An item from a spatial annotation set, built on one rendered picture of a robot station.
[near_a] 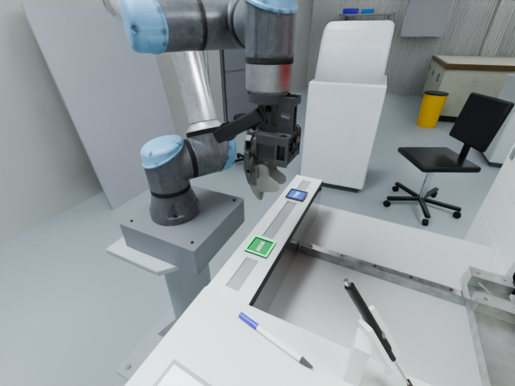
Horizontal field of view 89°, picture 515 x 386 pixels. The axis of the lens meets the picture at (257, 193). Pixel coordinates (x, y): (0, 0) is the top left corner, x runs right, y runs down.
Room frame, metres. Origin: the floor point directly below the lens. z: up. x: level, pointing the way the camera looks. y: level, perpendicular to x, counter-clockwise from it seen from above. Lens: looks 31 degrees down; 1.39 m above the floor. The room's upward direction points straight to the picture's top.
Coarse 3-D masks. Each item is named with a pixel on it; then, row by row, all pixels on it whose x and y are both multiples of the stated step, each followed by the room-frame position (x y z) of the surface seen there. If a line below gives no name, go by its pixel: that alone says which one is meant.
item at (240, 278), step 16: (304, 176) 0.83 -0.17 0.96; (272, 208) 0.63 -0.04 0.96; (288, 208) 0.63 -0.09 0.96; (304, 208) 0.63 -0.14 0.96; (272, 224) 0.56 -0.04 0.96; (288, 224) 0.55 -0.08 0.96; (240, 256) 0.44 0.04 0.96; (256, 256) 0.44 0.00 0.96; (272, 256) 0.44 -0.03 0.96; (224, 272) 0.39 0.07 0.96; (240, 272) 0.39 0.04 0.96; (256, 272) 0.39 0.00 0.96; (224, 288) 0.35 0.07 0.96; (240, 288) 0.35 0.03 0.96; (256, 288) 0.35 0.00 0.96
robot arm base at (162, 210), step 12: (180, 192) 0.64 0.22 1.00; (192, 192) 0.69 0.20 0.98; (156, 204) 0.63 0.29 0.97; (168, 204) 0.62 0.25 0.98; (180, 204) 0.63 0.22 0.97; (192, 204) 0.66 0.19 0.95; (156, 216) 0.62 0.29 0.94; (168, 216) 0.61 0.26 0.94; (180, 216) 0.62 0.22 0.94; (192, 216) 0.64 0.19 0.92
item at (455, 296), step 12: (300, 252) 0.59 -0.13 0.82; (312, 252) 0.58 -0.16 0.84; (324, 252) 0.56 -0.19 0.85; (336, 252) 0.56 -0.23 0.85; (336, 264) 0.54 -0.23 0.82; (348, 264) 0.53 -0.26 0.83; (360, 264) 0.52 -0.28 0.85; (372, 264) 0.52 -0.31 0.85; (384, 276) 0.49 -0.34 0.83; (396, 276) 0.48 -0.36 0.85; (408, 276) 0.47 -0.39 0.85; (420, 288) 0.45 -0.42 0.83; (432, 288) 0.44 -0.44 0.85; (444, 288) 0.44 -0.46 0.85; (456, 300) 0.42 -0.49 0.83
